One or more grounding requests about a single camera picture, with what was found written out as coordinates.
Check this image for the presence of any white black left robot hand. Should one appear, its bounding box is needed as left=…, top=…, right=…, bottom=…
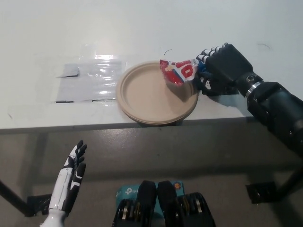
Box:
left=48, top=140, right=88, bottom=215

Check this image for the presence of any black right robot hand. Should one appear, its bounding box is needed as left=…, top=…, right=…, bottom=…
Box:
left=195, top=42, right=264, bottom=97

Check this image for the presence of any red blue sunflower seed bag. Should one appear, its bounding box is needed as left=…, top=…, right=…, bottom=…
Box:
left=159, top=59, right=210, bottom=87

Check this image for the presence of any beige paper plate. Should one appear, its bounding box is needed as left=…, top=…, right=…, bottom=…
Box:
left=115, top=61, right=199, bottom=125

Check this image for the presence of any clear plastic sheet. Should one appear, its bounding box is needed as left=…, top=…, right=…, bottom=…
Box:
left=51, top=61, right=123, bottom=104

